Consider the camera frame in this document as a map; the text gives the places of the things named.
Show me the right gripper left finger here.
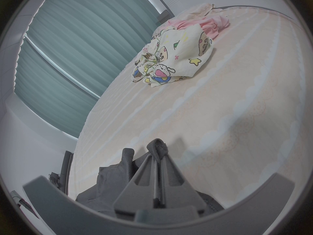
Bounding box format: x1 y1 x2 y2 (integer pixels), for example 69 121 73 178
113 153 158 216

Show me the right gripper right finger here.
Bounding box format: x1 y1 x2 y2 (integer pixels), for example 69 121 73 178
160 154 207 214

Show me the black T-shirt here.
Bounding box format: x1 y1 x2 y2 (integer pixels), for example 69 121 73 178
75 138 224 213

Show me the bed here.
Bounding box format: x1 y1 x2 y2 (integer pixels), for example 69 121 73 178
67 0 313 210

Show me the black chest of drawers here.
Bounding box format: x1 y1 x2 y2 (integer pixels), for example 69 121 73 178
61 151 74 195

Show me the blue-green curtain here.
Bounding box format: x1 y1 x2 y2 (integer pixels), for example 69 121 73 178
26 0 163 98
15 34 102 139

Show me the white printed garment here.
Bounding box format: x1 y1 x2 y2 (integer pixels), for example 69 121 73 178
131 25 214 87

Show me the pink garment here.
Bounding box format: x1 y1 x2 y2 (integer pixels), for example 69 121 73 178
167 16 230 40

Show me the grey bedside table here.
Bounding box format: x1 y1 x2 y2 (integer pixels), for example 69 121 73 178
156 9 175 25

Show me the pale pink pillow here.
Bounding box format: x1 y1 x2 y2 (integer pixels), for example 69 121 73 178
156 3 216 34

